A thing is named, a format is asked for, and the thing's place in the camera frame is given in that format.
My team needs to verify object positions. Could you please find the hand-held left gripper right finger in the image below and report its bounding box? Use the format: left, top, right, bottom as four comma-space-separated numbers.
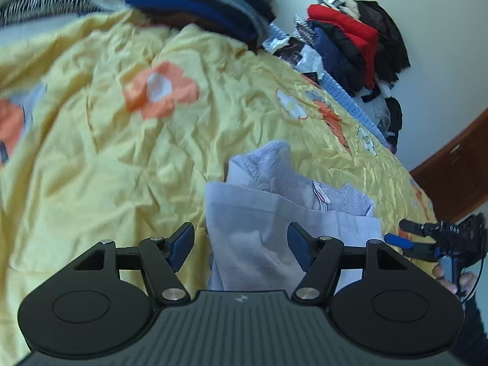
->
287, 222, 425, 306

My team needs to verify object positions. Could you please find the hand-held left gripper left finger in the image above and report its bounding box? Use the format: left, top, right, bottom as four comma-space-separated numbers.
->
57, 222, 195, 306

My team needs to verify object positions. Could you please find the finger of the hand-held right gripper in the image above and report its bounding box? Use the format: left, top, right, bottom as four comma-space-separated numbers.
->
384, 232, 440, 263
398, 218, 440, 238

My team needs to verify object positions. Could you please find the lavender long-sleeved sweater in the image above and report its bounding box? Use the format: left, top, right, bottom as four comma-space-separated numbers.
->
205, 140, 384, 291

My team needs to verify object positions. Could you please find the person's right forearm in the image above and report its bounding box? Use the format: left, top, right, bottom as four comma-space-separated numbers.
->
451, 293, 488, 364

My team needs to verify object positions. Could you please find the pile of hanging clothes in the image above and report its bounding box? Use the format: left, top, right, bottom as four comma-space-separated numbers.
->
307, 4, 381, 89

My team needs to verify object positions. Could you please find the stack of folded dark clothes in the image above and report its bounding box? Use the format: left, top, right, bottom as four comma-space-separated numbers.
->
125, 0, 276, 43

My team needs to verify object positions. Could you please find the person's right hand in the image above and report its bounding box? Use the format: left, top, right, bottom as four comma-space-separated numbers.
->
432, 264, 476, 296

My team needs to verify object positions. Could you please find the brown wooden door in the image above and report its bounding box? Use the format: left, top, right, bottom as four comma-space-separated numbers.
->
409, 110, 488, 224

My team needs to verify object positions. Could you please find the yellow printed blanket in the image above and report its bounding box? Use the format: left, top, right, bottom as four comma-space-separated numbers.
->
0, 9, 440, 364

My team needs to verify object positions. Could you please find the blue knitted blanket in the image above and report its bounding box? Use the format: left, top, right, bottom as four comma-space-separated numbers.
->
319, 72, 391, 150

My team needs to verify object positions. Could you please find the white crumpled plastic bag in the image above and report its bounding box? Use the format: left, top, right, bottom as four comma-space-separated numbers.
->
295, 45, 325, 79

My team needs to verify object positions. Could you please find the navy garment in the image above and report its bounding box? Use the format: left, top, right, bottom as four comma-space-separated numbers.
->
310, 21, 367, 97

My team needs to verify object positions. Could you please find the black garment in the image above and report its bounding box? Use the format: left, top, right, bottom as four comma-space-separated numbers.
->
356, 0, 411, 82

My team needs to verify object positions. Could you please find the black white checked cloth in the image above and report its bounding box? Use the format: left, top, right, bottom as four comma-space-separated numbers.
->
293, 13, 318, 45

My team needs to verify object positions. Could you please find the black white striped cloth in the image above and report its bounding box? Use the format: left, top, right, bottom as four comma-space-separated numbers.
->
0, 0, 100, 27

